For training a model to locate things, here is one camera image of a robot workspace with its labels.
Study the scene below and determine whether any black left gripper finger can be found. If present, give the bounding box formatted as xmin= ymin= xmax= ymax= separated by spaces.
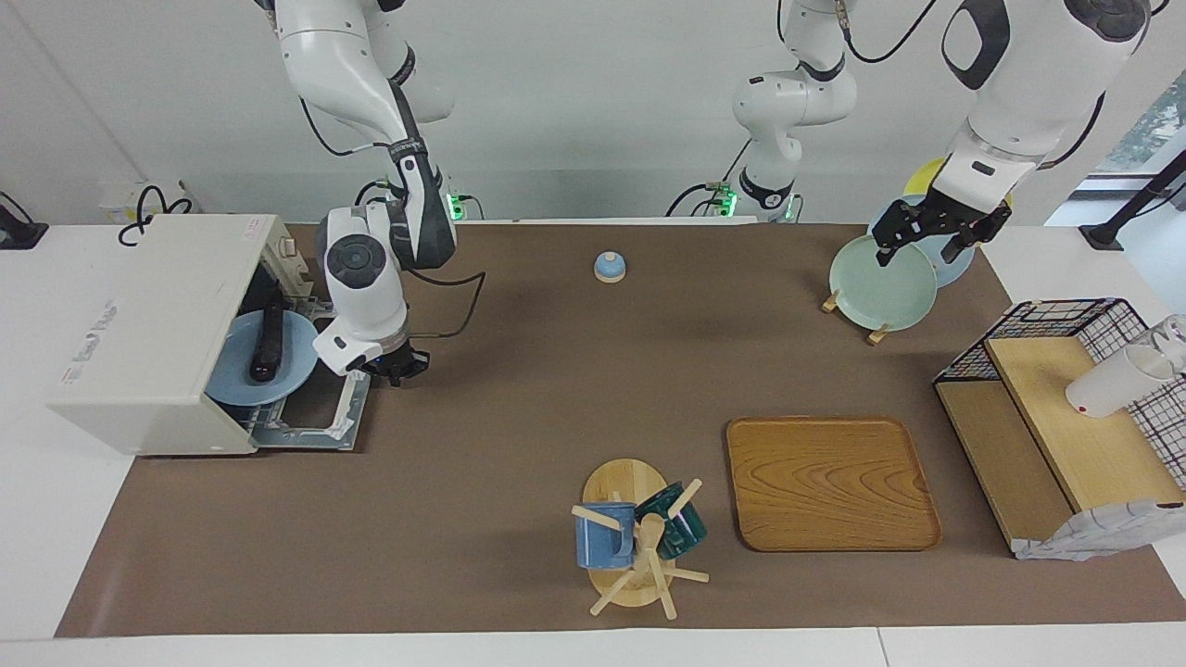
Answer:
xmin=874 ymin=204 xmax=926 ymax=270
xmin=942 ymin=206 xmax=1013 ymax=265

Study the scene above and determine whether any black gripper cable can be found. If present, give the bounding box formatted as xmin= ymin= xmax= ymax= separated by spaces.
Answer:
xmin=1036 ymin=88 xmax=1108 ymax=172
xmin=408 ymin=269 xmax=487 ymax=340

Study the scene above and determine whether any window with dark frame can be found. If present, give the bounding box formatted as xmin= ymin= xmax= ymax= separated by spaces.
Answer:
xmin=1093 ymin=69 xmax=1186 ymax=177

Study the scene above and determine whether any wooden step shelf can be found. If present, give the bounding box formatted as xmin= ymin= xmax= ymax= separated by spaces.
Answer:
xmin=934 ymin=335 xmax=1186 ymax=557

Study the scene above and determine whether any yellow plate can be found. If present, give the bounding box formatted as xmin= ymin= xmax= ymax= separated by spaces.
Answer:
xmin=903 ymin=156 xmax=1013 ymax=216

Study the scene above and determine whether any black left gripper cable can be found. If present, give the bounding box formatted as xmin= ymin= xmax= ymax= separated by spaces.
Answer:
xmin=1036 ymin=88 xmax=1108 ymax=172

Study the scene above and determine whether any black clamp stand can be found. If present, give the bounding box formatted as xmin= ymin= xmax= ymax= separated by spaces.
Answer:
xmin=1079 ymin=148 xmax=1186 ymax=251

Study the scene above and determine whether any square wooden tray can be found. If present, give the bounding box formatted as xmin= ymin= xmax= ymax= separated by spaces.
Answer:
xmin=725 ymin=416 xmax=944 ymax=553

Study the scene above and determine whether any dark purple eggplant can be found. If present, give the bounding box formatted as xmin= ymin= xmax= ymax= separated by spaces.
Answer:
xmin=248 ymin=289 xmax=286 ymax=383

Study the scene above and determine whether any pale green plate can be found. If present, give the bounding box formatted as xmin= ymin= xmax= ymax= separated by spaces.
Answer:
xmin=828 ymin=234 xmax=939 ymax=333

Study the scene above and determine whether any wooden mug tree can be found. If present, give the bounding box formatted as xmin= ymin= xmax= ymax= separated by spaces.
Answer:
xmin=571 ymin=458 xmax=711 ymax=620

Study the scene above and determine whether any brown table mat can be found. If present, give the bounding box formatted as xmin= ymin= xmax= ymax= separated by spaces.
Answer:
xmin=54 ymin=222 xmax=1186 ymax=638

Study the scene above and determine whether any dark green mug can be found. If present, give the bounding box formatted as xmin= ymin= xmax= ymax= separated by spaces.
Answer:
xmin=635 ymin=482 xmax=708 ymax=560

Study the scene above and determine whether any white toaster oven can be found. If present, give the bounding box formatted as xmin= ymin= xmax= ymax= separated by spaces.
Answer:
xmin=48 ymin=215 xmax=372 ymax=457

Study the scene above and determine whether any black oven power cable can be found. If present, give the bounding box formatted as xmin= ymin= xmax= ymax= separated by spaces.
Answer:
xmin=118 ymin=185 xmax=194 ymax=246

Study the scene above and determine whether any white patterned cloth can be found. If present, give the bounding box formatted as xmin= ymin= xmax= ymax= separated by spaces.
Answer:
xmin=1012 ymin=498 xmax=1186 ymax=562

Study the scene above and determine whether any black desk device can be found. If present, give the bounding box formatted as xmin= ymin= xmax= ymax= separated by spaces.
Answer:
xmin=0 ymin=192 xmax=49 ymax=251

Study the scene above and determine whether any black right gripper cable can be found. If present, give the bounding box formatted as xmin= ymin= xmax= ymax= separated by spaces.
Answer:
xmin=408 ymin=269 xmax=487 ymax=340

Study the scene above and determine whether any grey blue upright plate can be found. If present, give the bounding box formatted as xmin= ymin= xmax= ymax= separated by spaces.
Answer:
xmin=868 ymin=195 xmax=976 ymax=288

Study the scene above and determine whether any white plastic cup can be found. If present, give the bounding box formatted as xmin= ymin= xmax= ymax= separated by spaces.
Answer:
xmin=1065 ymin=345 xmax=1178 ymax=419

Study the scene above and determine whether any wooden plate rack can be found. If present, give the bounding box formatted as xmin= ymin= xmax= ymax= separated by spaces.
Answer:
xmin=821 ymin=289 xmax=890 ymax=346

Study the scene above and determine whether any black wire basket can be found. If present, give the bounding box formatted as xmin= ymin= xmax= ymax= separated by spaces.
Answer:
xmin=933 ymin=297 xmax=1186 ymax=492

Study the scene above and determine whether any clear glass cup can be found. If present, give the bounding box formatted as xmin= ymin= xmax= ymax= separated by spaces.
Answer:
xmin=1149 ymin=314 xmax=1186 ymax=358

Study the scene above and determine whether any white wall socket box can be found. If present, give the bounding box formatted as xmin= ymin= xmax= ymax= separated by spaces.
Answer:
xmin=100 ymin=179 xmax=200 ymax=225

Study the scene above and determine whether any blue ceramic mug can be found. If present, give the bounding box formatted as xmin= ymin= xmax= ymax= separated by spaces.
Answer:
xmin=574 ymin=502 xmax=638 ymax=570

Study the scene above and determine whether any light blue plate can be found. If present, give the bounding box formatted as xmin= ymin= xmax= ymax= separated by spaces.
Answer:
xmin=204 ymin=310 xmax=321 ymax=407

